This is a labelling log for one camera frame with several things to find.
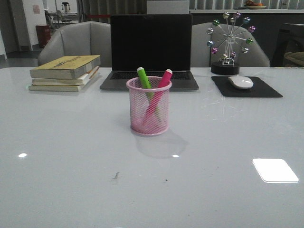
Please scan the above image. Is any green highlighter pen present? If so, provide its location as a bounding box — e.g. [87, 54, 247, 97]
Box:
[137, 67, 161, 122]

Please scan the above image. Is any pink highlighter pen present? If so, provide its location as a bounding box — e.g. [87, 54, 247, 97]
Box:
[143, 69, 173, 125]

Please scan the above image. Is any pink mesh pen holder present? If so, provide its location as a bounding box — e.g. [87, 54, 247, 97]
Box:
[126, 76, 172, 136]

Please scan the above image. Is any grey open laptop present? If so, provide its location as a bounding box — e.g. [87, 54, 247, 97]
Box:
[100, 14, 199, 91]

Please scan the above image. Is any middle white book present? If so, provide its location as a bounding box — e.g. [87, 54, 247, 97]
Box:
[32, 66, 99, 86]

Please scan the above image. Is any grey right armchair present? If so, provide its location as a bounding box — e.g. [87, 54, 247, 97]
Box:
[190, 22, 270, 67]

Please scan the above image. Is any grey armchair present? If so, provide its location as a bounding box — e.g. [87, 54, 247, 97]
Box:
[38, 21, 112, 67]
[190, 22, 270, 67]

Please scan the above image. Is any white computer mouse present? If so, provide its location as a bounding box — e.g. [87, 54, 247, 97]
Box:
[228, 75, 254, 89]

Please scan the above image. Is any grey left armchair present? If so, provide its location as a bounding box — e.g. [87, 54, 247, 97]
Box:
[38, 21, 112, 67]

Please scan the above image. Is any ferris wheel desk toy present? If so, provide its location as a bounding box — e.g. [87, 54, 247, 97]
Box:
[206, 11, 254, 75]

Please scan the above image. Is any yellow top book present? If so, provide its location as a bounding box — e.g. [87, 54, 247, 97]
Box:
[30, 55, 101, 79]

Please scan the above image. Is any yellow book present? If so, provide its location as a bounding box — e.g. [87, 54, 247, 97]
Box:
[30, 55, 101, 79]
[28, 80, 90, 92]

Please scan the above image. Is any black mouse pad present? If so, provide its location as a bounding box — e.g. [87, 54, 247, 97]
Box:
[211, 76, 283, 98]

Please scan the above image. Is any bottom yellow book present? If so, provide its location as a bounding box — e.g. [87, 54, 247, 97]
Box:
[28, 80, 90, 92]

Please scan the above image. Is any red trash bin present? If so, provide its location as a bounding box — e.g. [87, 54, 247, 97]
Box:
[36, 25, 51, 48]

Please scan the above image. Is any fruit bowl on counter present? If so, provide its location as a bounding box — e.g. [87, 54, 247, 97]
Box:
[244, 0, 266, 10]

